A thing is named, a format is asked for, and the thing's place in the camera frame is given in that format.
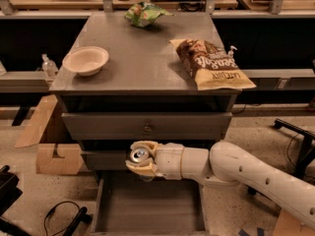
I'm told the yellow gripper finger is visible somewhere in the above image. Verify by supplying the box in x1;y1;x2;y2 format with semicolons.
130;141;160;155
126;161;160;177

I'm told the redbull can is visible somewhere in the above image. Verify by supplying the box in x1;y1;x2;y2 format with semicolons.
130;147;150;163

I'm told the black floor cable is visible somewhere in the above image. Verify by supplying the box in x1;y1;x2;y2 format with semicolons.
42;201;82;236

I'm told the clear sanitizer bottle left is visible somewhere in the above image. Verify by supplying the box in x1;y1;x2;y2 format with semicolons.
41;54;58;79

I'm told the notched cardboard piece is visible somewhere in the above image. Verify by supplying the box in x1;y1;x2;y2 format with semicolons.
35;144;84;175

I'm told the cardboard piece bottom right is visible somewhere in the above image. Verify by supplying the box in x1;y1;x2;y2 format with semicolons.
273;209;315;236

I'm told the white pump bottle right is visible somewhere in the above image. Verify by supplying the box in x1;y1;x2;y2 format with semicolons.
227;45;237;58

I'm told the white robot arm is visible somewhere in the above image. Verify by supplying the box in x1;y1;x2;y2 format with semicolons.
126;141;315;228

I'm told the black chair base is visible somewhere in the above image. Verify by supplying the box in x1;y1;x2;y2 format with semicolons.
274;118;315;179
0;165;92;236

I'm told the grey drawer cabinet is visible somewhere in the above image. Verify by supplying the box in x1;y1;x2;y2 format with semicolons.
50;12;237;236

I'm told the grey top drawer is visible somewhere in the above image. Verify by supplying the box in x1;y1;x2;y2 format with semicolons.
62;112;231;141

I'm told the brown chip bag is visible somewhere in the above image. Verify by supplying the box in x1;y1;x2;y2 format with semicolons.
170;39;256;90

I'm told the black chair base left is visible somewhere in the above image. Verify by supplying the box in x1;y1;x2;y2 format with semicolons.
0;165;92;236

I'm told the white bowl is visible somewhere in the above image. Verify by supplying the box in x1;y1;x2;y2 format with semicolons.
62;46;109;77

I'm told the open grey bottom drawer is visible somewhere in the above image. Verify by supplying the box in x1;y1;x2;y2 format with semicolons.
91;171;207;236

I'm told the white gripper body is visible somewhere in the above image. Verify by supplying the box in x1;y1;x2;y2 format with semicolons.
154;143;184;180

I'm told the black chair base right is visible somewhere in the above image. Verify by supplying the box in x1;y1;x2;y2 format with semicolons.
274;118;315;179

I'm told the green chip bag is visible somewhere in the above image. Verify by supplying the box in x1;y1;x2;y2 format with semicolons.
124;2;172;28

